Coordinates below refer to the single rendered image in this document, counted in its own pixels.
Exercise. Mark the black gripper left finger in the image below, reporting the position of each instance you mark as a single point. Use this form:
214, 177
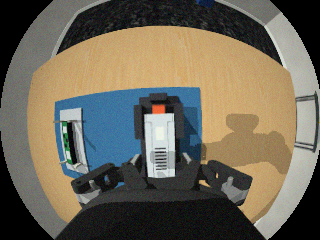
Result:
91, 184

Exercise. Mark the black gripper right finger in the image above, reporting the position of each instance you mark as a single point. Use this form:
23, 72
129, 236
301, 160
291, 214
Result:
233, 183

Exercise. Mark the grey box cover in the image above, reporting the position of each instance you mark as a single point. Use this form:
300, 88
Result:
161, 137

